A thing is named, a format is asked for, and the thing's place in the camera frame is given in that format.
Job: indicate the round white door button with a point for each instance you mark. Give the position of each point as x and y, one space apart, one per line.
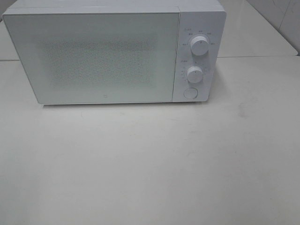
191 93

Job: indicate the white microwave knob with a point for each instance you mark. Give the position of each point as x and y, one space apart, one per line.
199 44
194 74

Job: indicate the white microwave door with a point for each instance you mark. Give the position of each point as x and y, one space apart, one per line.
85 59

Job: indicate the white microwave oven body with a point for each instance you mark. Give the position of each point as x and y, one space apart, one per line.
195 17

